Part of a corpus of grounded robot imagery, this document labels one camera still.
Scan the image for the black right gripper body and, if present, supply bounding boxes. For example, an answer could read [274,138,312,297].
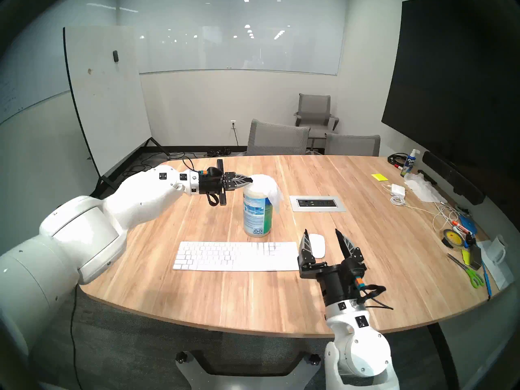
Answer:
[299,262,365,309]

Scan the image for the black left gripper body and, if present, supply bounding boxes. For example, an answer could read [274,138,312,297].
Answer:
[198,159,237,207]

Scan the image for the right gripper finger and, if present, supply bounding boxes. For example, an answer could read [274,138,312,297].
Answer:
[299,230,316,267]
[335,230,364,267]

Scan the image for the white disinfecting wipe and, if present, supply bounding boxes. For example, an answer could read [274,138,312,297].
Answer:
[250,174,283,214]

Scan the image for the disinfecting wipes canister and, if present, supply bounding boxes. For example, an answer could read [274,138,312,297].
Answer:
[243,175,272,238]

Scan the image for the white computer mouse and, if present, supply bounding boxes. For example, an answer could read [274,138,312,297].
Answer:
[310,234,327,259]

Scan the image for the grey table power outlet box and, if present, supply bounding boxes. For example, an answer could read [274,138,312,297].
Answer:
[289,195,347,212]

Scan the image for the grey mesh office chair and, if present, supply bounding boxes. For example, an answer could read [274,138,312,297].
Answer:
[324,133,381,157]
[246,119,310,156]

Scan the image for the white keyboard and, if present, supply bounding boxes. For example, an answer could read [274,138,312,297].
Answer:
[173,241,300,272]

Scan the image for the crumpled white tissue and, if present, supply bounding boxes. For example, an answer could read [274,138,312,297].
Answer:
[403,173,447,204]

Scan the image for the grey office chair with armrests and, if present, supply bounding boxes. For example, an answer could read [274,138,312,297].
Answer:
[293,93,340,154]

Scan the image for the whiteboard cleaner spray bottle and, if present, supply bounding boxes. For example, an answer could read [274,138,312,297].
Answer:
[400,149,420,178]

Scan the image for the black yellow tape roll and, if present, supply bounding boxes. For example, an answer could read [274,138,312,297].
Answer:
[442,228,468,249]

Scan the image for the blue packet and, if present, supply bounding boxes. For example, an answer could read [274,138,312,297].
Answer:
[455,215,477,234]

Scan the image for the black video sound bar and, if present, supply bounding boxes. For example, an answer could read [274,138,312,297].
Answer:
[422,151,485,206]

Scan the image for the black table leg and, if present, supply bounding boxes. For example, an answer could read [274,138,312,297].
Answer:
[427,323,459,388]

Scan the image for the mobile whiteboard on stand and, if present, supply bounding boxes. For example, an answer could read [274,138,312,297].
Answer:
[63,26,171,202]

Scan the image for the blue pen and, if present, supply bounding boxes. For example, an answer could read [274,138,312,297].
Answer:
[481,261,492,298]

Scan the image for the white mug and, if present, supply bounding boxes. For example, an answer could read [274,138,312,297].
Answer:
[485,235,507,264]

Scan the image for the white paper sheet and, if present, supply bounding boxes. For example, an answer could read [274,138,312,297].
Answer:
[475,241,516,290]

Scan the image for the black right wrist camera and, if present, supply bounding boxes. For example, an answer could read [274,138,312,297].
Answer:
[345,258,367,290]

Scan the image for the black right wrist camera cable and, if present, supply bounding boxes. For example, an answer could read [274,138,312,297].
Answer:
[357,286,394,311]

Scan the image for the white charging cable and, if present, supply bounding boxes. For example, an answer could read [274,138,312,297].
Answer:
[382,184,462,231]

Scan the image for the green handled scissors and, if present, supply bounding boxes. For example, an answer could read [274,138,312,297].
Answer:
[446,252,484,288]

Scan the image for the large glass wall board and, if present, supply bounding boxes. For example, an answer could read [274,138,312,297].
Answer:
[118,0,346,76]

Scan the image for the large black wall screen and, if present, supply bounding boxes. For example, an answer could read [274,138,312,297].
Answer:
[381,0,520,207]

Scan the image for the side wall whiteboard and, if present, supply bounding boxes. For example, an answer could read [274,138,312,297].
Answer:
[0,28,70,125]

